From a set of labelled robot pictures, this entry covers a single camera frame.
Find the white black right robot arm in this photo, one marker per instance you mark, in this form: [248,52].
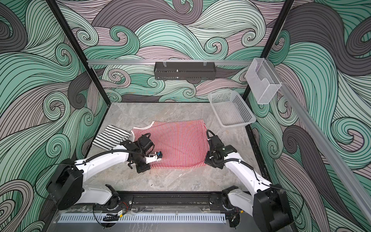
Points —
[265,221]

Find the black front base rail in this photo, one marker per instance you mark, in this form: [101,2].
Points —
[226,200]

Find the clear plastic wall bin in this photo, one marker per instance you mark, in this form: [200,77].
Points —
[263,80]

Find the aluminium rail wall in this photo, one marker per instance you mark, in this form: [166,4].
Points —
[152,62]
[329,104]

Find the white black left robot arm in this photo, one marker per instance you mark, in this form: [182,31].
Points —
[68,185]

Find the aluminium rail right wall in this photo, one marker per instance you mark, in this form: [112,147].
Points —
[329,104]

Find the black frame post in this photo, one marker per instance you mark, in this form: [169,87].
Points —
[277,26]
[77,48]

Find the white slotted cable duct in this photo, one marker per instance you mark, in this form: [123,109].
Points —
[145,218]

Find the black frame post left rear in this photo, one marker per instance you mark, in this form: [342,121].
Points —
[77,48]

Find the red white striped tank top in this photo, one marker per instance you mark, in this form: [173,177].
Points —
[183,144]

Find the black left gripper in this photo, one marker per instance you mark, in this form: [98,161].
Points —
[141,169]

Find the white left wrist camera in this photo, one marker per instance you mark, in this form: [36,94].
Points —
[154,157]

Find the black white striped tank top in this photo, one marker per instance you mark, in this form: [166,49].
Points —
[111,137]

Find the black wall shelf tray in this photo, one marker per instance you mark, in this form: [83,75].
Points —
[184,70]

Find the black frame post right rear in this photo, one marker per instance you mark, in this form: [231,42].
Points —
[277,26]

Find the white plastic laundry basket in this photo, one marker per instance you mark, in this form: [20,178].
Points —
[230,109]

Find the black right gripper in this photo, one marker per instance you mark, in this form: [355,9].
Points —
[207,160]

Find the aluminium rail back wall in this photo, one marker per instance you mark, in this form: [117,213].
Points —
[152,62]

